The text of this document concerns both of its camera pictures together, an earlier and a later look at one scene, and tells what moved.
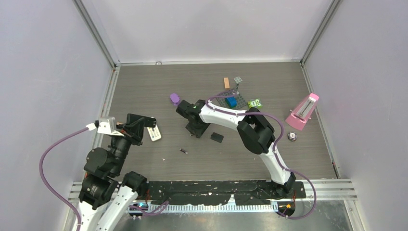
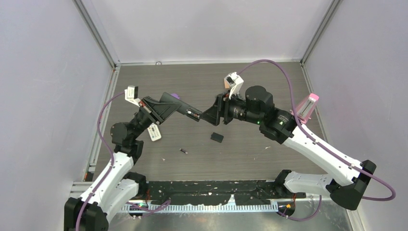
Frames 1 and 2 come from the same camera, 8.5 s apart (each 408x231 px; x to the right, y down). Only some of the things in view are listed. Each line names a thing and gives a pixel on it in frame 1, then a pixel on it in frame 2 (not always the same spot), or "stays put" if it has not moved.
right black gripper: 198,132 -> 220,108
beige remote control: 154,133 stays put
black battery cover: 217,137 stays put
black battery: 183,151 stays put
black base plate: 215,193 stays put
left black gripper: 134,128 -> 157,110
